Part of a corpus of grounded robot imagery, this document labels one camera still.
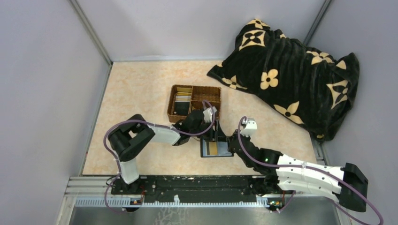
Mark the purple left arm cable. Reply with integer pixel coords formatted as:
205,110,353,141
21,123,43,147
103,100,217,214

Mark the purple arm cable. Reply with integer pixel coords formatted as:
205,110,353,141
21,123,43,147
103,100,217,214
237,116,383,225

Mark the black card in basket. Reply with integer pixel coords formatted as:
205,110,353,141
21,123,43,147
173,102,190,116

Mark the silver card in basket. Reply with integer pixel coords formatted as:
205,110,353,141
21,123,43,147
175,95,191,102

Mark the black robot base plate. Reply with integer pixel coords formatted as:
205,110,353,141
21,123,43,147
106,175,292,203

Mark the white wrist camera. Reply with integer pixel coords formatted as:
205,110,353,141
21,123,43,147
203,106,217,123
240,118,258,137

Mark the gold card in basket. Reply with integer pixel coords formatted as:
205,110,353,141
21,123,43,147
176,87,192,96

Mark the brown wicker divided basket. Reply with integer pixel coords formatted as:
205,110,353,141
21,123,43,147
167,84,222,122

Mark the black floral patterned blanket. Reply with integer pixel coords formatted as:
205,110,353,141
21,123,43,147
207,19,360,142

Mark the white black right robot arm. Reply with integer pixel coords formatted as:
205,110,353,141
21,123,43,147
227,132,368,212

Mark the aluminium frame rail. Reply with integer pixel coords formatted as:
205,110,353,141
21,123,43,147
65,175,337,211

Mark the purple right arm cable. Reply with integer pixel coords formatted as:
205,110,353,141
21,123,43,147
237,116,383,225

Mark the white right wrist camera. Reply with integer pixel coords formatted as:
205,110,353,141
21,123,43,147
240,118,258,137

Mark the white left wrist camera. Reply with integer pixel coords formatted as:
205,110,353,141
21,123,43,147
203,106,217,123

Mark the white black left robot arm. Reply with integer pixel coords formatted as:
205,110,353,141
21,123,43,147
103,106,232,185

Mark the black leather card holder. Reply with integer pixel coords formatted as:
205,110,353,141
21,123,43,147
200,138,234,158

